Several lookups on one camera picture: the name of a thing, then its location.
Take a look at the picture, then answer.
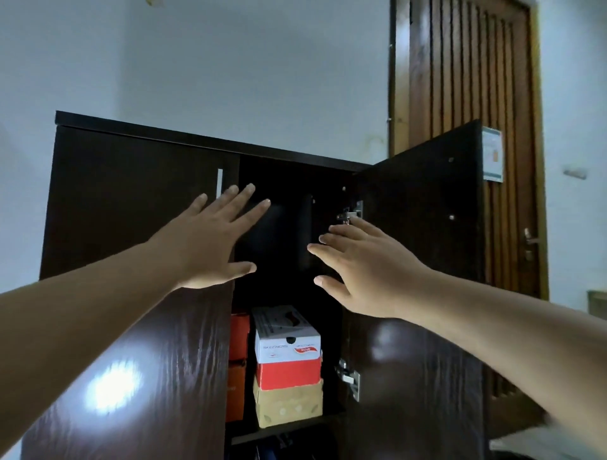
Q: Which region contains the person's right hand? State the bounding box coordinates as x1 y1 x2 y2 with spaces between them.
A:
307 215 433 320

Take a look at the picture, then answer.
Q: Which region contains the person's left hand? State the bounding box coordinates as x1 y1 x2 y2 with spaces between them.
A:
147 183 272 291

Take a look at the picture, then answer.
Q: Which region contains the dark wooden cabinet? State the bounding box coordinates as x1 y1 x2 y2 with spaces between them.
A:
21 111 487 460

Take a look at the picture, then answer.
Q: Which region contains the red and white shoe box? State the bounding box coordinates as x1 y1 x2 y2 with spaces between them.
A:
230 312 251 362

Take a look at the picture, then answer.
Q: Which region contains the white Skechers shoebox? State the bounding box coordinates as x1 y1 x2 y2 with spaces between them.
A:
252 305 322 365

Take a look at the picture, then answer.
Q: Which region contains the red small shoebox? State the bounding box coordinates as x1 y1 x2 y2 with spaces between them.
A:
255 358 323 392

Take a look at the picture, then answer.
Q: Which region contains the orange shoe box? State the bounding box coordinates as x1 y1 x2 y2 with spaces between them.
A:
225 360 247 423

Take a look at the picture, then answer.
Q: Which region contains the tan cardboard shoebox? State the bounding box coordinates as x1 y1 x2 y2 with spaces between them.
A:
252 377 325 430

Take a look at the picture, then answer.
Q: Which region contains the person's right forearm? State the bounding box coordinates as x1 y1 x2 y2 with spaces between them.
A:
396 270 607 460

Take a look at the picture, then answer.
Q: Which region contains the person's left forearm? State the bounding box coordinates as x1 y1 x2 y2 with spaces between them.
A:
0 241 179 442

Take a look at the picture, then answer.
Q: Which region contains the silver cabinet hinge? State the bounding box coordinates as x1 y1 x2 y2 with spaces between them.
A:
335 359 361 403
336 200 365 226

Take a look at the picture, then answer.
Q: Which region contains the white notice sheet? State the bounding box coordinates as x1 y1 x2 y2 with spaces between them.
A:
482 126 505 183

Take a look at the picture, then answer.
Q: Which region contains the light wooden table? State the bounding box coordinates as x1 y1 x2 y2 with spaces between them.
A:
587 289 607 317

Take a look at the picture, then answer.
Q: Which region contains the brown slatted wooden door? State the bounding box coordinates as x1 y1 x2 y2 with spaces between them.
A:
388 0 550 439

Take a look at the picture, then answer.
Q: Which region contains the metal door lever handle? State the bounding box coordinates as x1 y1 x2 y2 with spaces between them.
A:
523 227 541 262

